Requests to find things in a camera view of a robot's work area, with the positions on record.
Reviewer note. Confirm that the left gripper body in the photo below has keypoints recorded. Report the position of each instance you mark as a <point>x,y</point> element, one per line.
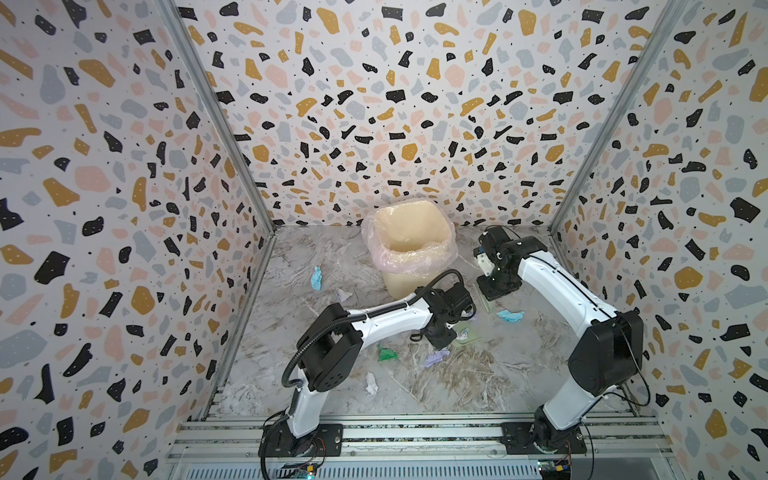
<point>442,337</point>

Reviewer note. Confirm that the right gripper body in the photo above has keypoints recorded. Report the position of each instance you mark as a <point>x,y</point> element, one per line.
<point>496,288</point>

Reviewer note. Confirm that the green dustpan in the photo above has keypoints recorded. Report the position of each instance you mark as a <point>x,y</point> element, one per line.
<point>473,336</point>

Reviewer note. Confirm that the cream trash bin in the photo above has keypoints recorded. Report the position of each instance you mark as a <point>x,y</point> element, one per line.
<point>411,249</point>

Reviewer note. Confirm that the green hand brush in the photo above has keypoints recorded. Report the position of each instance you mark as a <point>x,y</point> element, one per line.
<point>485,302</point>

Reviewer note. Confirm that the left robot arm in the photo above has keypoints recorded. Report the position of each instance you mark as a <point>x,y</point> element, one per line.
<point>328,350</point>

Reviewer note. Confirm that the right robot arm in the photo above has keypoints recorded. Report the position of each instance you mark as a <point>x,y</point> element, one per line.
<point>609,347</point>

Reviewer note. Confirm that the lavender scrap centre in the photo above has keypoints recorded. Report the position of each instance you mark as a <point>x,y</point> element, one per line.
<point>436,357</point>

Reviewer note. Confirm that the cyan scrap right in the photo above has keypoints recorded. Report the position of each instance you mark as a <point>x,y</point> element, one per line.
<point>511,317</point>

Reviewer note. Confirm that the green scrap centre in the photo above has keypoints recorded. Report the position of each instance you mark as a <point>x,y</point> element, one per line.
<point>386,354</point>

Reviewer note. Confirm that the pink plastic bin liner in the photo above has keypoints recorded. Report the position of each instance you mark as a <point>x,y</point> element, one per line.
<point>408,255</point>

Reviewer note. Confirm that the white scrap near left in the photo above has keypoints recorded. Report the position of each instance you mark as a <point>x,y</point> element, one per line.
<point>343,295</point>

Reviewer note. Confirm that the white scrap front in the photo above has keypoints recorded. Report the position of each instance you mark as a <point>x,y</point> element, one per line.
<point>371,384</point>

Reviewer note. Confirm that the light blue scrap far left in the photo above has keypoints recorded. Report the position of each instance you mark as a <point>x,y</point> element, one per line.
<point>316,279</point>

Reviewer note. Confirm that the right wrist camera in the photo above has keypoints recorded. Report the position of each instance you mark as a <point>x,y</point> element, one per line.
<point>483,261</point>

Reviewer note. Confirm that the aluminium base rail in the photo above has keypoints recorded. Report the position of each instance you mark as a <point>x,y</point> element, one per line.
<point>425,446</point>

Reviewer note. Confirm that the right corner aluminium post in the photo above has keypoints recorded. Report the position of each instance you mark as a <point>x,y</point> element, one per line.
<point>668,18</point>

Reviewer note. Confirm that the corner aluminium post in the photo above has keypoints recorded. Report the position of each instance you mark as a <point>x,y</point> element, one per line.
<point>668,18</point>
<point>186,51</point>

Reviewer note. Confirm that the left corner aluminium post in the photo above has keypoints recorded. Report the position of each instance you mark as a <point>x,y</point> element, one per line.
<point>186,51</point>

